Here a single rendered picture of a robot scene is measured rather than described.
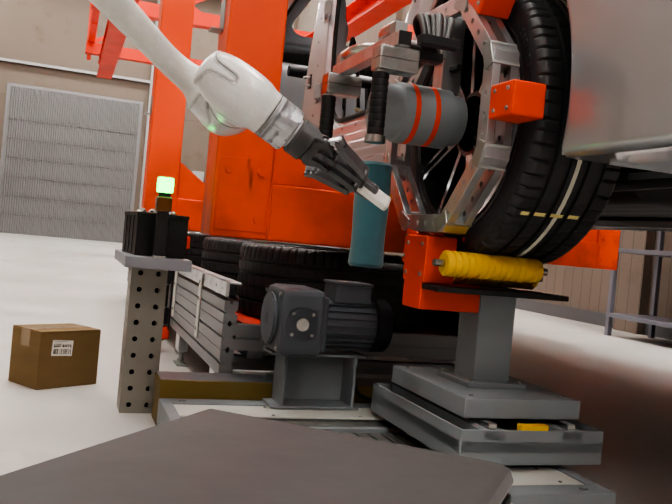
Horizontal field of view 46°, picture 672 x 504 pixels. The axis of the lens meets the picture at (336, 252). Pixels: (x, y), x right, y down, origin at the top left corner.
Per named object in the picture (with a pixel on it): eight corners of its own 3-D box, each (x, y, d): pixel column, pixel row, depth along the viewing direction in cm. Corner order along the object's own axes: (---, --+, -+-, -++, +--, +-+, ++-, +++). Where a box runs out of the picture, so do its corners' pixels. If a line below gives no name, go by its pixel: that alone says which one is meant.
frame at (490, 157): (503, 237, 164) (529, -25, 163) (475, 234, 162) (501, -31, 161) (398, 232, 215) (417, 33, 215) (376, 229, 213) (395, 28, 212)
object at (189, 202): (273, 238, 418) (279, 173, 418) (173, 229, 401) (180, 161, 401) (265, 237, 434) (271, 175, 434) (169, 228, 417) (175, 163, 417)
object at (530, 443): (600, 469, 177) (604, 426, 177) (457, 470, 165) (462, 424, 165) (487, 416, 224) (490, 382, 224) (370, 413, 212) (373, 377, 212)
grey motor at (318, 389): (416, 418, 214) (429, 289, 213) (266, 415, 200) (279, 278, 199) (390, 403, 231) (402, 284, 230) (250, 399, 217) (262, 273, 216)
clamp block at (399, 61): (419, 74, 164) (421, 48, 164) (379, 67, 161) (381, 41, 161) (409, 78, 169) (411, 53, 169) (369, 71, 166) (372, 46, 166)
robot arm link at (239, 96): (291, 86, 147) (274, 99, 159) (222, 33, 143) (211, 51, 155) (258, 133, 145) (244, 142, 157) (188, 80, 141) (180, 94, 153)
